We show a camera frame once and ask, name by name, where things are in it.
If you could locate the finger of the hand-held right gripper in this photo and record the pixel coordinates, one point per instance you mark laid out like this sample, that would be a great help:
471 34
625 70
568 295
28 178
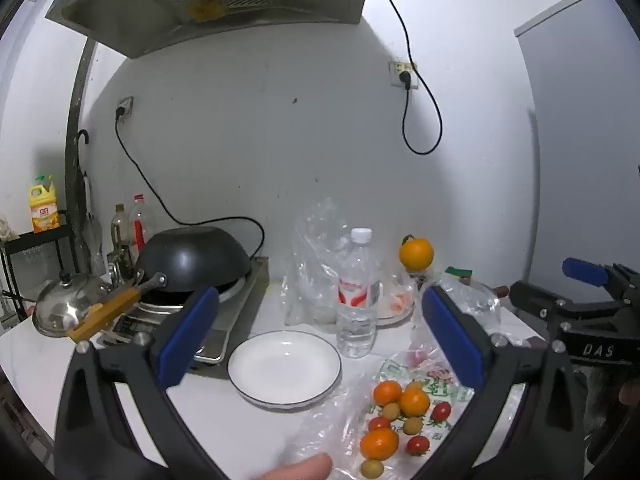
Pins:
582 270
530 300

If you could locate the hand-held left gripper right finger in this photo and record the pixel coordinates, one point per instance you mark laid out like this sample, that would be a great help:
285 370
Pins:
455 335

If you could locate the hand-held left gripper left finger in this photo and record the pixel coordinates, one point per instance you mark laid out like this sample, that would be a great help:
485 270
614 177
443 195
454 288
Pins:
190 335

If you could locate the white plate with dark rim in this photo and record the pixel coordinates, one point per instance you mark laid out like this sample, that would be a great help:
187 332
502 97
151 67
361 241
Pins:
285 367

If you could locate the large tangerine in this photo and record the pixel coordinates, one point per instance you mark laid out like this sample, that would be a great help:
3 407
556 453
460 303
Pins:
379 444

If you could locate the printed plastic bag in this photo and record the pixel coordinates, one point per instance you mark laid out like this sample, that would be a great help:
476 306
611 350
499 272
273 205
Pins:
340 430

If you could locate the person's left hand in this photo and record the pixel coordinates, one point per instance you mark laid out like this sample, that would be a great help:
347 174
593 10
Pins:
300 469

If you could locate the crumpled clear plastic bag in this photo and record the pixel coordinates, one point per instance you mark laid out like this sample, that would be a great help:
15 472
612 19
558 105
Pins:
472 305

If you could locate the steel gas stove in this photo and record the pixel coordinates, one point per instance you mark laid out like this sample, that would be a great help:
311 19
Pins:
240 305

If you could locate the green sponge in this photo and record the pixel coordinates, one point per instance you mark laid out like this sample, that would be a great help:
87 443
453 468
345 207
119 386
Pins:
459 271

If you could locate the plate with food scraps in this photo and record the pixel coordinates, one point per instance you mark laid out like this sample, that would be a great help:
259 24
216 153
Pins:
397 305

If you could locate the black wok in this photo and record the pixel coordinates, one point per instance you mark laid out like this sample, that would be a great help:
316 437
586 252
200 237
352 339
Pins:
192 257

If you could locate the big orange with leaf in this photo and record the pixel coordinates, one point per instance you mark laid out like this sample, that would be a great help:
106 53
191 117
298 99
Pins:
416 254

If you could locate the clear water bottle red label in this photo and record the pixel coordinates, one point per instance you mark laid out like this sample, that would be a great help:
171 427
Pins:
357 300

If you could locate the stainless steel pot lid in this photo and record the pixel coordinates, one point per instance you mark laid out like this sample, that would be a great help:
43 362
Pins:
65 305

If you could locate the white cabinet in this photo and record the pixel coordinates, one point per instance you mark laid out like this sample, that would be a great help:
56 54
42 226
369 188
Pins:
580 135

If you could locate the tall clear plastic bag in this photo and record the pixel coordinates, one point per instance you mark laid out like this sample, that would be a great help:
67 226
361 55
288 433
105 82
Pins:
312 270

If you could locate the yellow dish soap bottle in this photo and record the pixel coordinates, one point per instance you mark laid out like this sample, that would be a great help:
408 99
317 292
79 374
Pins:
44 210

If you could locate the dark vertical pipe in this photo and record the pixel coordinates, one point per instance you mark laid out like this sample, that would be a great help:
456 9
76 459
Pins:
75 125

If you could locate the range hood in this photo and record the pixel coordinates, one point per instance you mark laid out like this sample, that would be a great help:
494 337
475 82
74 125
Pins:
210 0

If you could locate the wall socket with cooker plug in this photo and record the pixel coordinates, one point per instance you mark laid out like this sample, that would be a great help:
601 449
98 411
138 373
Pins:
125 107

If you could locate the wall socket with hood plug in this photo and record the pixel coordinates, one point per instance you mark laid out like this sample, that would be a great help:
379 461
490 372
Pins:
402 74

